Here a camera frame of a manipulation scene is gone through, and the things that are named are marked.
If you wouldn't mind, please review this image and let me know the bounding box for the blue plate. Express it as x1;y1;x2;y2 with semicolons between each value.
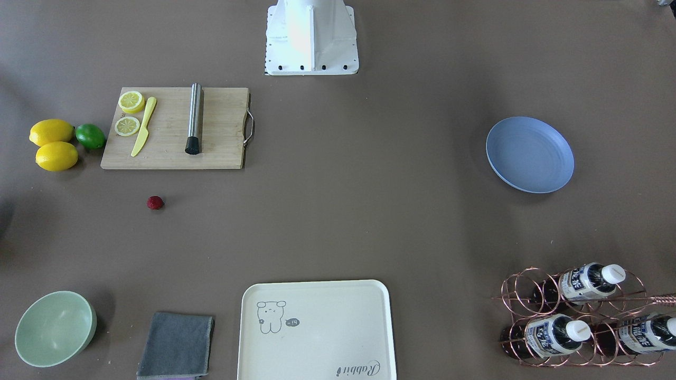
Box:
485;116;575;193

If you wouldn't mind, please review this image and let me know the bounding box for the red strawberry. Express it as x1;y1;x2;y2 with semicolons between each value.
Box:
146;196;164;210

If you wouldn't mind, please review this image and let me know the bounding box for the wooden cutting board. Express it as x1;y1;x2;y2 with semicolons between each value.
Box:
101;87;251;170

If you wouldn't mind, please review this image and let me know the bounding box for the cream rabbit tray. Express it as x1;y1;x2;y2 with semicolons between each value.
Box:
237;279;398;379

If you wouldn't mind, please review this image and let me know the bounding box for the steel muddler black tip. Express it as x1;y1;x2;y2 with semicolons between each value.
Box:
184;82;203;155

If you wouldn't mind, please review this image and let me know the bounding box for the yellow plastic knife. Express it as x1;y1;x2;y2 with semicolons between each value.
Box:
130;97;157;157

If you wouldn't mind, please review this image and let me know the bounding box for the lemon slice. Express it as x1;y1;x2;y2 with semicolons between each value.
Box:
114;116;142;137

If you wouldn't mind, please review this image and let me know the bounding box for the grey folded cloth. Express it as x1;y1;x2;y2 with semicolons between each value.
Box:
137;312;213;379

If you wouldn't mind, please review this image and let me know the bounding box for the lemon half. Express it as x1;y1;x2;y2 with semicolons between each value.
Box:
118;90;146;115

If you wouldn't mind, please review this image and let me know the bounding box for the green lime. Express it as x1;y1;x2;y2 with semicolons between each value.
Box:
74;123;106;150

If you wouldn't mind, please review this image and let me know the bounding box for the dark drink bottle middle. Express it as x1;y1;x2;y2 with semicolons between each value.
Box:
499;313;592;360

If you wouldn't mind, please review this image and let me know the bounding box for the dark drink bottle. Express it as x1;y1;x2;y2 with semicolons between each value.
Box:
593;313;675;356
529;262;627;312
499;313;592;360

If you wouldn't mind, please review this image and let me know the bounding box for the dark drink bottle top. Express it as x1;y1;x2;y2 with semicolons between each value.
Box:
529;262;627;312

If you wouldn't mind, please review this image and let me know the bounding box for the yellow lemon lower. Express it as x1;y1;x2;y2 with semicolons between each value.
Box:
35;141;78;172

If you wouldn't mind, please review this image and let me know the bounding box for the yellow lemon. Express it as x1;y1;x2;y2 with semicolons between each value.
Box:
29;119;74;147
35;141;78;172

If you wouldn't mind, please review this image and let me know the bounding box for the yellow lemon upper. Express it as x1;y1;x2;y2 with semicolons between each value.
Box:
29;119;74;147

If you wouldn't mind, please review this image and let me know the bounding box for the green bowl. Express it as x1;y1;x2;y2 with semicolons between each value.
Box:
14;291;97;368

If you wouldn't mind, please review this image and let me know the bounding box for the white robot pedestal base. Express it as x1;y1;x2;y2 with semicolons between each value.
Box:
264;1;360;75

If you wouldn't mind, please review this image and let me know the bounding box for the copper wire bottle rack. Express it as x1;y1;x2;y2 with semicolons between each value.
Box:
497;267;674;368

